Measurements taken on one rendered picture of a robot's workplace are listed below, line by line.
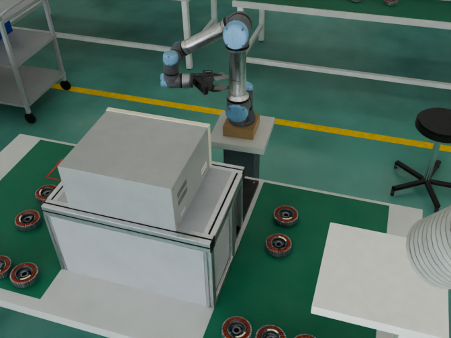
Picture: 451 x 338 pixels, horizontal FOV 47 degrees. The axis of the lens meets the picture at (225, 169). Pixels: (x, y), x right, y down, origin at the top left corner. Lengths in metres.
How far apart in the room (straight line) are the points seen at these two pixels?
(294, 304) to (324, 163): 2.00
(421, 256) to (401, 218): 1.35
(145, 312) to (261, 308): 0.45
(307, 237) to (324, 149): 1.83
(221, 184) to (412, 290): 0.81
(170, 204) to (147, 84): 3.24
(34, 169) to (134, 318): 1.12
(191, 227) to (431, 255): 0.96
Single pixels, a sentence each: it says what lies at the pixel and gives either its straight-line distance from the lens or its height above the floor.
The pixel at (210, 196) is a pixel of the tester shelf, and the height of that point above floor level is 1.11.
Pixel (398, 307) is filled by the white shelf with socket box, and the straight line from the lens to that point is 1.59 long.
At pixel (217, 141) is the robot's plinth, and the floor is 0.75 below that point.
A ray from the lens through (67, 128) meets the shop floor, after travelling 4.49.
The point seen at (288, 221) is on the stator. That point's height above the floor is 0.78.
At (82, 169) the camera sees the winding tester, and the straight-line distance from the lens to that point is 1.85.
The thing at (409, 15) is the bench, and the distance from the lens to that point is 4.51.
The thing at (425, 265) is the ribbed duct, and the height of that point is 1.60.
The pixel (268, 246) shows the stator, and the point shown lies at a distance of 2.23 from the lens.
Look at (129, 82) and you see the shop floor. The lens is 5.00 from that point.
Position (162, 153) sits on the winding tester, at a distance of 1.86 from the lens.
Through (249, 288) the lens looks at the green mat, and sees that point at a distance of 2.13.
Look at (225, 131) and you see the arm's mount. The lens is 2.87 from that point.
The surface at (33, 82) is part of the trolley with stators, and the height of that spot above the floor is 0.18.
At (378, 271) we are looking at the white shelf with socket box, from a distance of 1.65.
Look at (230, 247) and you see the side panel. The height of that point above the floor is 0.83.
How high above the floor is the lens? 2.44
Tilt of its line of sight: 40 degrees down
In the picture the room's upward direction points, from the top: 1 degrees counter-clockwise
